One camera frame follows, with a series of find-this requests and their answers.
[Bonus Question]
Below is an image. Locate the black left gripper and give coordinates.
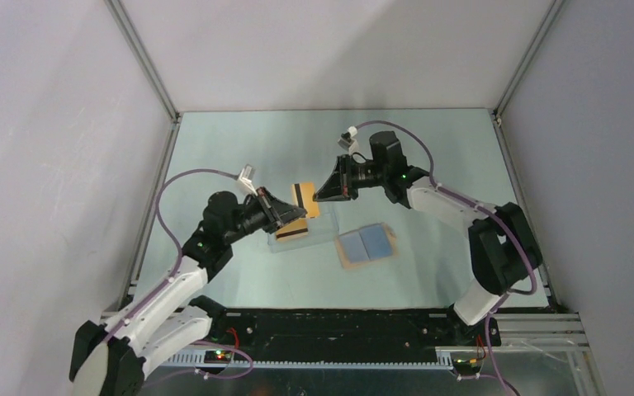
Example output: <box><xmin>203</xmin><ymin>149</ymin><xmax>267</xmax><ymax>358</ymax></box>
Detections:
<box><xmin>225</xmin><ymin>187</ymin><xmax>306</xmax><ymax>245</ymax></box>

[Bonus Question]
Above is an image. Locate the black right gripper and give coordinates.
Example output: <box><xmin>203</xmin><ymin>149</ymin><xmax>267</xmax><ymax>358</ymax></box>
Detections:
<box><xmin>313</xmin><ymin>154</ymin><xmax>386</xmax><ymax>203</ymax></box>

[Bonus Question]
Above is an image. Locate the blue credit card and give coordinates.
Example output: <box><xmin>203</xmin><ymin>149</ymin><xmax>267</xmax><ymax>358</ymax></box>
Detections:
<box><xmin>359</xmin><ymin>224</ymin><xmax>394</xmax><ymax>261</ymax></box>
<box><xmin>338</xmin><ymin>231</ymin><xmax>369</xmax><ymax>263</ymax></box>

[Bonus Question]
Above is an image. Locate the beige leather card holder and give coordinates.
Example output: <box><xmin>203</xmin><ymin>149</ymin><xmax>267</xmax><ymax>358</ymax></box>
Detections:
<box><xmin>334</xmin><ymin>223</ymin><xmax>399</xmax><ymax>270</ymax></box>

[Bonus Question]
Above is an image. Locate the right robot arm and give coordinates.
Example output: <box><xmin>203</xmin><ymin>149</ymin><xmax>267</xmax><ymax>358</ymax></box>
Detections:
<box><xmin>313</xmin><ymin>127</ymin><xmax>543</xmax><ymax>345</ymax></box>

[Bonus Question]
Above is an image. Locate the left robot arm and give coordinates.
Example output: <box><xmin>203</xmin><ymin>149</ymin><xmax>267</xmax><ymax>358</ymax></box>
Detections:
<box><xmin>69</xmin><ymin>187</ymin><xmax>306</xmax><ymax>395</ymax></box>

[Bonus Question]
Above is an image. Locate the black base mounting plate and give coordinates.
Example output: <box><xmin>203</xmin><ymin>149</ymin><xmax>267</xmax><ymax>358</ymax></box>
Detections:
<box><xmin>204</xmin><ymin>309</ymin><xmax>501</xmax><ymax>363</ymax></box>

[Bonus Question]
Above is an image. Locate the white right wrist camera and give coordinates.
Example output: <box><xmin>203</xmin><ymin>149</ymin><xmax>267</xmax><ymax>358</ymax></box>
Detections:
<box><xmin>338</xmin><ymin>126</ymin><xmax>359</xmax><ymax>155</ymax></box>

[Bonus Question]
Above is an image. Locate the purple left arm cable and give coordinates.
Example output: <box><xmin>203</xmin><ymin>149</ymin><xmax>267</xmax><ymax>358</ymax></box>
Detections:
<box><xmin>101</xmin><ymin>167</ymin><xmax>255</xmax><ymax>381</ymax></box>

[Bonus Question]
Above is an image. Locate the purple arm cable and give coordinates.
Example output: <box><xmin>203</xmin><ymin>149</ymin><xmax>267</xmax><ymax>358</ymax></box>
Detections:
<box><xmin>101</xmin><ymin>167</ymin><xmax>255</xmax><ymax>381</ymax></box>
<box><xmin>352</xmin><ymin>120</ymin><xmax>538</xmax><ymax>396</ymax></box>

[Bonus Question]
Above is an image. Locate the grey slotted cable duct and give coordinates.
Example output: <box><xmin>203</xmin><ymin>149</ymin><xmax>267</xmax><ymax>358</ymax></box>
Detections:
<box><xmin>160</xmin><ymin>349</ymin><xmax>453</xmax><ymax>370</ymax></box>

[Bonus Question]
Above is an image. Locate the right aluminium frame post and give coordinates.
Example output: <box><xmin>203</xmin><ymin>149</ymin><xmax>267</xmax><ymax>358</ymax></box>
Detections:
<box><xmin>492</xmin><ymin>0</ymin><xmax>568</xmax><ymax>120</ymax></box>

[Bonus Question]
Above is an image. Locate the aluminium frame post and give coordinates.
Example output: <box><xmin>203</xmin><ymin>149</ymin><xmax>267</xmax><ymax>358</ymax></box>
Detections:
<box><xmin>492</xmin><ymin>0</ymin><xmax>568</xmax><ymax>120</ymax></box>
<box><xmin>104</xmin><ymin>0</ymin><xmax>180</xmax><ymax>123</ymax></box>

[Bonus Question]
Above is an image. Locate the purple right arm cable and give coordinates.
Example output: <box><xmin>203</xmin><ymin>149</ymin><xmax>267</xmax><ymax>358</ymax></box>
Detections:
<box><xmin>352</xmin><ymin>120</ymin><xmax>538</xmax><ymax>396</ymax></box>

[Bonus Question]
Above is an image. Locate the left aluminium frame post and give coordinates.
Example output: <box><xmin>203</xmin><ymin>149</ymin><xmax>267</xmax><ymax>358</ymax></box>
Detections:
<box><xmin>104</xmin><ymin>0</ymin><xmax>180</xmax><ymax>123</ymax></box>

